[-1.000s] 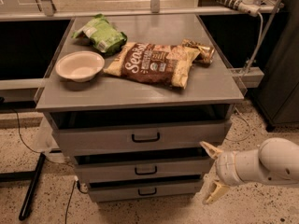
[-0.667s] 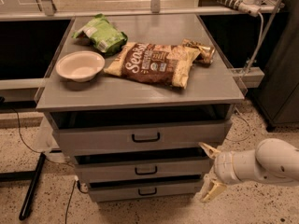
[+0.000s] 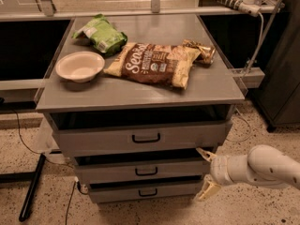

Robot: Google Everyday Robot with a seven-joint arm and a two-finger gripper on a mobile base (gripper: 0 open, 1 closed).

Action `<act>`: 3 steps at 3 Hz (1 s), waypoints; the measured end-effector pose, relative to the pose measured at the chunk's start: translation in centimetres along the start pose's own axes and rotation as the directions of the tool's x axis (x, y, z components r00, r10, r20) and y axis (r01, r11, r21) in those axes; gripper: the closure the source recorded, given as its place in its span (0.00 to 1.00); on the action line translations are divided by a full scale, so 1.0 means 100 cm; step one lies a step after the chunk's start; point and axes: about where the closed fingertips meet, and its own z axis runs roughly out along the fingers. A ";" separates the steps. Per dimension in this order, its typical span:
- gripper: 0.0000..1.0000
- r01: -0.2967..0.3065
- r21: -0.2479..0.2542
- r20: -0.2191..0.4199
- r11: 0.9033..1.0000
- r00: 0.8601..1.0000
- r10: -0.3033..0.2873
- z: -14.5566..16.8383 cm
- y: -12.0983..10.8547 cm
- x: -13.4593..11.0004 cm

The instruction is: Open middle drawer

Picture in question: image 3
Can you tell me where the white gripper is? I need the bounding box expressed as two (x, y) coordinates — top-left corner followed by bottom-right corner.
(196, 147), (233, 202)

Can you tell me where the grey drawer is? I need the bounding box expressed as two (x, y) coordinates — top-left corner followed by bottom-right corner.
(52, 105), (233, 157)
(89, 175), (203, 203)
(75, 148), (209, 184)

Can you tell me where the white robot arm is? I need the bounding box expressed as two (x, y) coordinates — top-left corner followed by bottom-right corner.
(197, 144), (300, 201)

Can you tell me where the grey bottom drawer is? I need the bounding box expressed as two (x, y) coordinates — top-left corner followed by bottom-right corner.
(89, 175), (203, 203)

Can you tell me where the grey top drawer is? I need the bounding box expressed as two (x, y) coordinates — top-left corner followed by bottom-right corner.
(52, 105), (233, 157)

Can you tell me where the grey drawer cabinet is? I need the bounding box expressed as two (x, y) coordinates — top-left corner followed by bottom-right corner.
(35, 14), (247, 204)

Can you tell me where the dark grey cabinet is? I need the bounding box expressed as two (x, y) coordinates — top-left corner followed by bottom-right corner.
(253, 0), (300, 132)

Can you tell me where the brown Sensible chip bag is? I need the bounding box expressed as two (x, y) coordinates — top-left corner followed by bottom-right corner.
(104, 43), (200, 89)

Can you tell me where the white bowl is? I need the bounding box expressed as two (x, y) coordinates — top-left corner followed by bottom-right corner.
(55, 52), (105, 83)

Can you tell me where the green snack bag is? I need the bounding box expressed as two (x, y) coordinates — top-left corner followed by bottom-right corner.
(72, 14), (128, 56)

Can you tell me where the white power strip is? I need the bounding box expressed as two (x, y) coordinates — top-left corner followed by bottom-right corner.
(215, 0), (260, 17)

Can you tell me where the black floor stand leg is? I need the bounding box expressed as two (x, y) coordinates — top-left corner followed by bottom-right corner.
(0, 154), (46, 222)

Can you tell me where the white power cable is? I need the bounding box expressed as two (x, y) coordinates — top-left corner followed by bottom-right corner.
(225, 11), (266, 143)

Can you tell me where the black floor cable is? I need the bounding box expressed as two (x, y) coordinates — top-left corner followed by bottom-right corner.
(11, 108), (79, 225)

